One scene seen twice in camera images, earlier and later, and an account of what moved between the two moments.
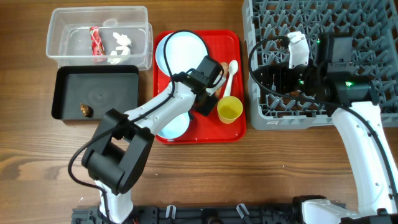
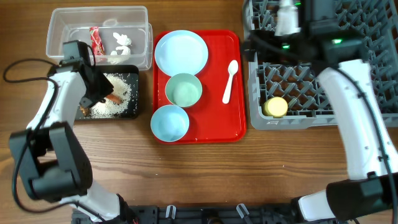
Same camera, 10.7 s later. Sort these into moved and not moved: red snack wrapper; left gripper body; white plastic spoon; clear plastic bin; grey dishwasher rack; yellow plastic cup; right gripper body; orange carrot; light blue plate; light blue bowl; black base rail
Moved: right gripper body; yellow plastic cup; left gripper body; orange carrot
Not moved: clear plastic bin; grey dishwasher rack; white plastic spoon; black base rail; red snack wrapper; light blue plate; light blue bowl
